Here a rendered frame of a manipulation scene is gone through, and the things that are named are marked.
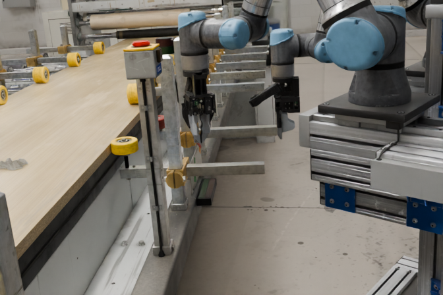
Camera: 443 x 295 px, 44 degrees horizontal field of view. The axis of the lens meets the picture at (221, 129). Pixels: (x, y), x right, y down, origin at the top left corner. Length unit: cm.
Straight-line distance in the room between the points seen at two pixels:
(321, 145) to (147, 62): 51
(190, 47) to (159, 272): 57
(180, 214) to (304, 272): 116
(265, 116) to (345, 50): 325
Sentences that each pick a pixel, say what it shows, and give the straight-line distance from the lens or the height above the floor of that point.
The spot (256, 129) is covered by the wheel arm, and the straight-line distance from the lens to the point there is 184.
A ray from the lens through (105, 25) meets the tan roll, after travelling 450.
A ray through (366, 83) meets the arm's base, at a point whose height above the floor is 109.
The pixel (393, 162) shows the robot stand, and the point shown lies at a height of 95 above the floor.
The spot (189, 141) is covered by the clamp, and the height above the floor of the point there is 84.
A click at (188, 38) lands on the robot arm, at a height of 121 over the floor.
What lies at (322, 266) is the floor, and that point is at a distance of 271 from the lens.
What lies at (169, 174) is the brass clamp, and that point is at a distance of 158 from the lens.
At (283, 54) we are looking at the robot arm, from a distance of 176.
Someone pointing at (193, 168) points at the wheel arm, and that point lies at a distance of 163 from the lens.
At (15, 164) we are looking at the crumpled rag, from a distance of 157.
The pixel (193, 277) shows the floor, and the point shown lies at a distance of 267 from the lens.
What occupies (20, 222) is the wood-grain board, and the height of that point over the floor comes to 90.
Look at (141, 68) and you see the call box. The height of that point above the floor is 118.
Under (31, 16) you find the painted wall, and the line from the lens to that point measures 1200.
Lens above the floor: 137
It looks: 16 degrees down
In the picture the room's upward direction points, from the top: 4 degrees counter-clockwise
